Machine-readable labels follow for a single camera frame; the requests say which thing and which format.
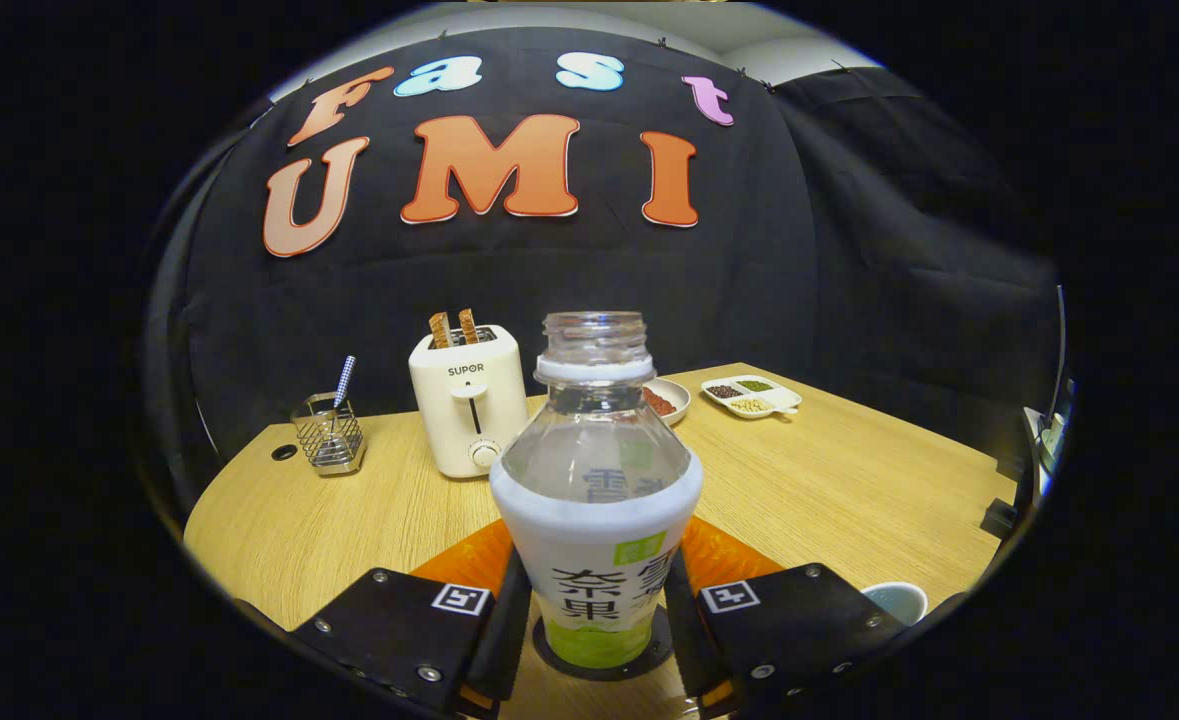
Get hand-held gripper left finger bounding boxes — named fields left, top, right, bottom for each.
left=289, top=517, right=533, bottom=719

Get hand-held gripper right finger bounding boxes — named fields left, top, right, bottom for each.
left=664, top=515, right=910, bottom=719

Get dark brown round coaster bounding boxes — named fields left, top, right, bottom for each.
left=532, top=605, right=673, bottom=682

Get clear bottle with white label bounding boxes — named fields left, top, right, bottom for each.
left=489, top=311, right=705, bottom=671

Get white cup with blue inside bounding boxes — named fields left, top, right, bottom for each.
left=861, top=581, right=930, bottom=627

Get wooden table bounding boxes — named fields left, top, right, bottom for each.
left=182, top=362, right=1020, bottom=720

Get cream toaster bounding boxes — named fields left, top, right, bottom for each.
left=408, top=324, right=531, bottom=480

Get round cream plate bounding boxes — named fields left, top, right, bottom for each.
left=644, top=377, right=692, bottom=428

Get white divided tray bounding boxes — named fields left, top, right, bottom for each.
left=700, top=374, right=803, bottom=420

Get black table clamp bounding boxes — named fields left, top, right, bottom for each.
left=981, top=497, right=1020, bottom=541

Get metal wire basket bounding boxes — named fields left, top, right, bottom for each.
left=290, top=392, right=367, bottom=477

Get thin white cable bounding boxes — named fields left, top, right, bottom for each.
left=192, top=400, right=223, bottom=464

